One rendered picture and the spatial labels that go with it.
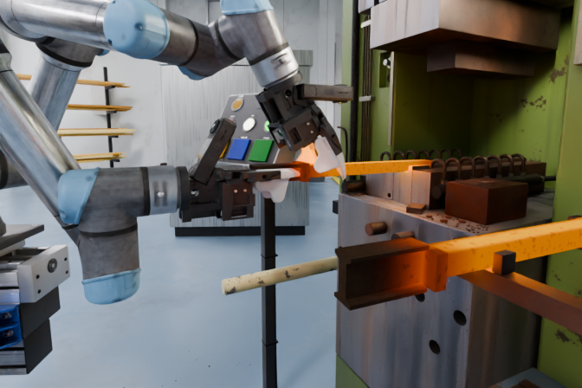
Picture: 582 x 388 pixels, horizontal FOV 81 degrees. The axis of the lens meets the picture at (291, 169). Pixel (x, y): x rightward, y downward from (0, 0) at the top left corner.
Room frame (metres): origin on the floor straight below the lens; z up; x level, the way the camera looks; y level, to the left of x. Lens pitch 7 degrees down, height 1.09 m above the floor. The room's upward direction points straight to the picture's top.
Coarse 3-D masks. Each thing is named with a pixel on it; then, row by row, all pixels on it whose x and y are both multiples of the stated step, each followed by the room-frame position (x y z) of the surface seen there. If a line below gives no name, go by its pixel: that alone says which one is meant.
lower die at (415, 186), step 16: (368, 176) 0.84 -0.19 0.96; (384, 176) 0.79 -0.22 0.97; (400, 176) 0.75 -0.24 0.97; (416, 176) 0.71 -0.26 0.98; (432, 176) 0.68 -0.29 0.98; (448, 176) 0.70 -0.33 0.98; (464, 176) 0.72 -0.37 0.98; (480, 176) 0.75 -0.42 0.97; (368, 192) 0.84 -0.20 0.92; (384, 192) 0.79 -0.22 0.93; (400, 192) 0.75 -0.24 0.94; (416, 192) 0.71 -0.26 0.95; (528, 192) 0.83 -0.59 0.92; (432, 208) 0.68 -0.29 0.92
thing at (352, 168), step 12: (252, 168) 0.58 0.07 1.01; (264, 168) 0.58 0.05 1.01; (276, 168) 0.59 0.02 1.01; (300, 168) 0.61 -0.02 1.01; (312, 168) 0.62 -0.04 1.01; (336, 168) 0.65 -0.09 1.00; (348, 168) 0.66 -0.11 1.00; (360, 168) 0.67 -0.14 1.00; (372, 168) 0.69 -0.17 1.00; (384, 168) 0.70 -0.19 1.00; (396, 168) 0.71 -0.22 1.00; (408, 168) 0.73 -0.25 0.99; (264, 180) 0.58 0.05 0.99; (288, 180) 0.60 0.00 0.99; (300, 180) 0.61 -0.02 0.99
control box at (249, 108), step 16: (240, 96) 1.27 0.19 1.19; (224, 112) 1.28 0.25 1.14; (240, 112) 1.23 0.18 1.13; (256, 112) 1.17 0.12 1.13; (240, 128) 1.18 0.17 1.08; (256, 128) 1.13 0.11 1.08; (224, 160) 1.14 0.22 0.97; (240, 160) 1.10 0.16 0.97; (272, 160) 1.02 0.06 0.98; (288, 160) 1.06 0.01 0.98
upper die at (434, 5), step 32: (416, 0) 0.73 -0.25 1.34; (448, 0) 0.68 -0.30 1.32; (480, 0) 0.73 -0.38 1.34; (512, 0) 0.77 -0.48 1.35; (384, 32) 0.81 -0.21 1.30; (416, 32) 0.72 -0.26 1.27; (448, 32) 0.71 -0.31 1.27; (480, 32) 0.73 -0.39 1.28; (512, 32) 0.78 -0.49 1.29; (544, 32) 0.83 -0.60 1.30
